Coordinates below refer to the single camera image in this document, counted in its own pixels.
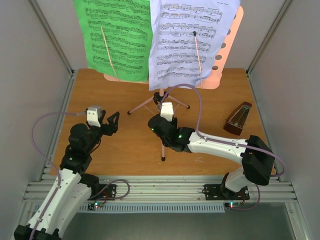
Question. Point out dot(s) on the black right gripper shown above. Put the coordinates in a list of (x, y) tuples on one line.
[(172, 122)]

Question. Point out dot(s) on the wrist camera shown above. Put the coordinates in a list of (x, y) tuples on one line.
[(93, 115), (166, 108)]

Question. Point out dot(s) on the blue sheet music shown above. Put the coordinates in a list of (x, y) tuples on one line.
[(187, 42)]

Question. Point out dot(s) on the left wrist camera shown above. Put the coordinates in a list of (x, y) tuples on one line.
[(93, 115)]

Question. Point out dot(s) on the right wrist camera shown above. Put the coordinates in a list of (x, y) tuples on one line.
[(166, 108)]

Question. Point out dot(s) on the grey slotted cable duct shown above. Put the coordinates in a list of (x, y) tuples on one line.
[(141, 208)]

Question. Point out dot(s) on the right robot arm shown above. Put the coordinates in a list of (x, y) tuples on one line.
[(253, 155)]

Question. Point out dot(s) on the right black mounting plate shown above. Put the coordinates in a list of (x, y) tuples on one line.
[(212, 192)]

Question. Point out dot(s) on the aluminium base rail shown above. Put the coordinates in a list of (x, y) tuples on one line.
[(188, 189)]

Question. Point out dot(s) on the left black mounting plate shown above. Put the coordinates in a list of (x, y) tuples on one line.
[(109, 192)]

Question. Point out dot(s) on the black mounting plate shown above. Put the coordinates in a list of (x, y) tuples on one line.
[(109, 192), (212, 192)]

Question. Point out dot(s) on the pink music stand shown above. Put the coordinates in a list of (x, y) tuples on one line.
[(170, 75)]

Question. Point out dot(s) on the brown wooden metronome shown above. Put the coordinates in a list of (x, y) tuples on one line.
[(236, 121)]

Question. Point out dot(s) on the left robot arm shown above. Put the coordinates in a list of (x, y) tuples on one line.
[(73, 186)]

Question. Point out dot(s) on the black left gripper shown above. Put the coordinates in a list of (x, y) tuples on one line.
[(113, 127)]

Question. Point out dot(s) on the green sheet music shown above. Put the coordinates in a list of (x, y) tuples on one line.
[(117, 37)]

